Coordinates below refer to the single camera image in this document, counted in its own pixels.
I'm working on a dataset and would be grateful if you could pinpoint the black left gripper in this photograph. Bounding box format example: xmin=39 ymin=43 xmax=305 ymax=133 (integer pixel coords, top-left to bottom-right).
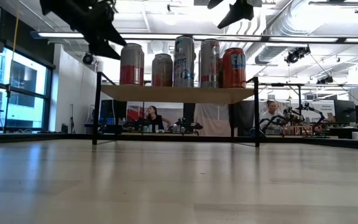
xmin=39 ymin=0 xmax=127 ymax=60

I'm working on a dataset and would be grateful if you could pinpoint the short silver and red can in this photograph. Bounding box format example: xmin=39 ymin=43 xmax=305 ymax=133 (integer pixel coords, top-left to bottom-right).
xmin=119 ymin=42 xmax=145 ymax=86

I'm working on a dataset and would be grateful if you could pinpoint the tall white can red print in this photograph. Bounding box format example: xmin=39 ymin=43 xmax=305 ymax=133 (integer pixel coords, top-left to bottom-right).
xmin=200 ymin=38 xmax=221 ymax=89

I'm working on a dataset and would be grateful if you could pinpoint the short silver and pink can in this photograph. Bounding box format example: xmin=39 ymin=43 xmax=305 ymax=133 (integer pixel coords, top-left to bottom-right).
xmin=151 ymin=53 xmax=174 ymax=88

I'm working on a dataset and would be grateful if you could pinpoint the tall white can blue print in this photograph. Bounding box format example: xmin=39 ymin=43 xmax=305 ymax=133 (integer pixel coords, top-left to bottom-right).
xmin=173 ymin=35 xmax=196 ymax=88

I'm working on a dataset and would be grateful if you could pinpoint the black track spotlight cluster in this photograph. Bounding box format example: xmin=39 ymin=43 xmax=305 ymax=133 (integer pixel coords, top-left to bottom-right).
xmin=283 ymin=45 xmax=312 ymax=65
xmin=316 ymin=75 xmax=334 ymax=85

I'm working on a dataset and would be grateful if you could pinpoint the long black ceiling light bar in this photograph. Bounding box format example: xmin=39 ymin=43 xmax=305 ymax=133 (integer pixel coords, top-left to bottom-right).
xmin=30 ymin=30 xmax=358 ymax=45

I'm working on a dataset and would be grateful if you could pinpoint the red and white poster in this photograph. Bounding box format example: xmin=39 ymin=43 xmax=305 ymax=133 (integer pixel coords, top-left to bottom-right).
xmin=126 ymin=105 xmax=150 ymax=123

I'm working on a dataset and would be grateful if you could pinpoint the thin black floor stand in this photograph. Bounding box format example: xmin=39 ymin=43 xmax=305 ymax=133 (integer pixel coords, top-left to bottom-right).
xmin=69 ymin=104 xmax=76 ymax=134

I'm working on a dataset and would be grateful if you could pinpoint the person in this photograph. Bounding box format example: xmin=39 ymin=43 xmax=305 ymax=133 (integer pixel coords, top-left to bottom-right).
xmin=146 ymin=105 xmax=174 ymax=131
xmin=259 ymin=100 xmax=285 ymax=133

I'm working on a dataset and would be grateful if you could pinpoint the large glass window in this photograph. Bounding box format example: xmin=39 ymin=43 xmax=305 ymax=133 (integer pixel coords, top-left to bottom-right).
xmin=0 ymin=46 xmax=55 ymax=133

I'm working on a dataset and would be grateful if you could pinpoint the black ceiling track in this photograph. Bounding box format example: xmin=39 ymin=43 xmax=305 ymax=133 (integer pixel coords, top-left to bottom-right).
xmin=308 ymin=0 xmax=358 ymax=14

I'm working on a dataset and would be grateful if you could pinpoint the floral print poster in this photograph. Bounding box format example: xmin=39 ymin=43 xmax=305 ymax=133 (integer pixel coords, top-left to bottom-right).
xmin=277 ymin=100 xmax=293 ymax=114

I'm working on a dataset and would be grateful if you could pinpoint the black partition panel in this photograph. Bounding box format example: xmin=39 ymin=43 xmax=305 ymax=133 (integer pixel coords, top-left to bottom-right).
xmin=232 ymin=100 xmax=256 ymax=137

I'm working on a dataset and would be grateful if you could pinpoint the beige cloth partition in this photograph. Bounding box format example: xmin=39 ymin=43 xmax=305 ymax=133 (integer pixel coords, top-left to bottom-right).
xmin=194 ymin=103 xmax=239 ymax=137

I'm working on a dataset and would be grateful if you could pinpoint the silver ventilation duct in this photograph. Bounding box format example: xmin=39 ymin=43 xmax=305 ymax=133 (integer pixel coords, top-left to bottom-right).
xmin=255 ymin=0 xmax=326 ymax=65

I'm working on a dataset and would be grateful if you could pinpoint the wooden shelf black metal frame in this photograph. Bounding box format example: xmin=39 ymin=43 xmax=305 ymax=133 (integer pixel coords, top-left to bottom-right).
xmin=92 ymin=71 xmax=262 ymax=148

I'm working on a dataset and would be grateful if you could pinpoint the yellow hanging cable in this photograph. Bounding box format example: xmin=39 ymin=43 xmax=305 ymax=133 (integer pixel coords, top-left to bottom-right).
xmin=4 ymin=2 xmax=21 ymax=125

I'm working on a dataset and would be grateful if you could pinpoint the black post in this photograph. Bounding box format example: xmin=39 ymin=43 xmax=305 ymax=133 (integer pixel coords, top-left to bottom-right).
xmin=183 ymin=103 xmax=196 ymax=125

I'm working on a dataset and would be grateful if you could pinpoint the black aluminium table frame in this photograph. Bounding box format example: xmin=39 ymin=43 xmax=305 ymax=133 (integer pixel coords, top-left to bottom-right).
xmin=0 ymin=132 xmax=358 ymax=152

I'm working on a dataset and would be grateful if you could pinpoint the white wall sign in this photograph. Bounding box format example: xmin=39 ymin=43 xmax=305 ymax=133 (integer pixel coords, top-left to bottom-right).
xmin=305 ymin=100 xmax=336 ymax=123

